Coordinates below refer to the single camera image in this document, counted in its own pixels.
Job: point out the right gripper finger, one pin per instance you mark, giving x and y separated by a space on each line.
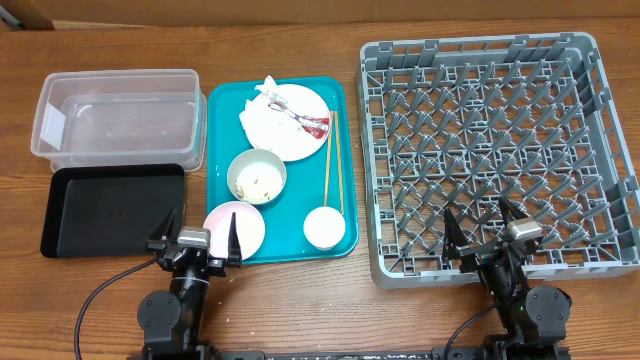
454 236
509 211

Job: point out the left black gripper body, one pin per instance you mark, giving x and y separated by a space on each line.
192 280

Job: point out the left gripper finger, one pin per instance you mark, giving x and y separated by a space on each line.
164 229
234 248

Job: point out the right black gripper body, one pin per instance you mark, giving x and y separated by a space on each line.
502 277

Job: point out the pink small bowl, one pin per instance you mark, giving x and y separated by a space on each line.
250 228

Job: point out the pile of rice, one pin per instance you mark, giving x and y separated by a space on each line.
259 183

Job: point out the grey bowl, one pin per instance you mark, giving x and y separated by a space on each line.
251 156

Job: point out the white paper cup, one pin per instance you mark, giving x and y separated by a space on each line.
324 227

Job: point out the white napkin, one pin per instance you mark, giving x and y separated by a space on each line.
264 127

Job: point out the large white plate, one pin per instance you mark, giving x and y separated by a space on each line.
297 143

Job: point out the red sauce packet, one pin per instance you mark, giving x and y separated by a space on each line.
316 127

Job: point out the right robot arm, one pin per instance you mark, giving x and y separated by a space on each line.
533 318

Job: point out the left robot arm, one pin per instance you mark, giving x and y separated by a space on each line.
171 319

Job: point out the grey dishwasher rack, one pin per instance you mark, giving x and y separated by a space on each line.
457 123

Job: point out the clear plastic waste bin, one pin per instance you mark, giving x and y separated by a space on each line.
121 117

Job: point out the black rectangular tray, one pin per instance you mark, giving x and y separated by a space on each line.
110 210

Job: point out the wooden chopstick right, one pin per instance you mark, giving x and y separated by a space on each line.
339 159

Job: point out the wooden chopstick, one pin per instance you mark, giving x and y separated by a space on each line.
328 160
339 159

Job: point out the wooden chopstick left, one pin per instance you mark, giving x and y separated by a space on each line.
328 160

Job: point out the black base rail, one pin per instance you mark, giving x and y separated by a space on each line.
436 353

